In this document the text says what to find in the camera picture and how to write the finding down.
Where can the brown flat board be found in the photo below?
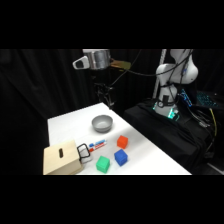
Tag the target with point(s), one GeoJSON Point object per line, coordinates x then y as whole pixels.
{"type": "Point", "coordinates": [120, 64]}

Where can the blue lit keyboard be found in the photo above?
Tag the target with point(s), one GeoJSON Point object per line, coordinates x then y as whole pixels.
{"type": "Point", "coordinates": [206, 99]}

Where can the grey round bowl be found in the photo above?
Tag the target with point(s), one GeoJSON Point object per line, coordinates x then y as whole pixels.
{"type": "Point", "coordinates": [102, 123]}

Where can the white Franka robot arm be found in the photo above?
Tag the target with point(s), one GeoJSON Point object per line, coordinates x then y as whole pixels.
{"type": "Point", "coordinates": [175, 75]}

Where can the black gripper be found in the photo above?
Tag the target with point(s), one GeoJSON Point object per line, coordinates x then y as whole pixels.
{"type": "Point", "coordinates": [102, 89]}

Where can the black cloth covered stand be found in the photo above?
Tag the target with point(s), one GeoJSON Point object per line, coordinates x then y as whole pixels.
{"type": "Point", "coordinates": [166, 136]}

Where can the light wooden box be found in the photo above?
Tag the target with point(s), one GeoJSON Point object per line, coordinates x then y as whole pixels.
{"type": "Point", "coordinates": [61, 160]}

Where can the red capped marker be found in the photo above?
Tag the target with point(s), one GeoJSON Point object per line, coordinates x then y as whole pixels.
{"type": "Point", "coordinates": [96, 147]}

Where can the blue cube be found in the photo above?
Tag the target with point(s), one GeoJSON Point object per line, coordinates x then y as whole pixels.
{"type": "Point", "coordinates": [120, 157]}

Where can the orange cube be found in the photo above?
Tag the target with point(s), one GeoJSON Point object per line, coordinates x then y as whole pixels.
{"type": "Point", "coordinates": [122, 141]}

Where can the green cube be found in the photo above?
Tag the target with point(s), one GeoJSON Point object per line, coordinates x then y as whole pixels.
{"type": "Point", "coordinates": [103, 164]}

